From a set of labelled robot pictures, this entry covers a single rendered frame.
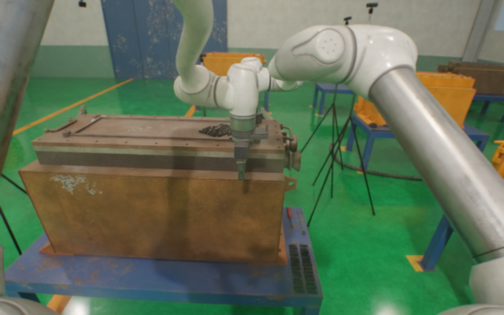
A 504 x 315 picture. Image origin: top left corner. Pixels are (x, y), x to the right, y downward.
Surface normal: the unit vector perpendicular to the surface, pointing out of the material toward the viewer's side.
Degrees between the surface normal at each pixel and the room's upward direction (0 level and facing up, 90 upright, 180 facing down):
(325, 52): 74
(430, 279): 0
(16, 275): 0
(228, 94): 90
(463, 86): 90
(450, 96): 90
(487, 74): 90
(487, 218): 59
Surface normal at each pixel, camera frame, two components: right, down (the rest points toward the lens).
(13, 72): 0.98, 0.18
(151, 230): -0.02, 0.46
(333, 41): 0.08, 0.20
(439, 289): 0.03, -0.89
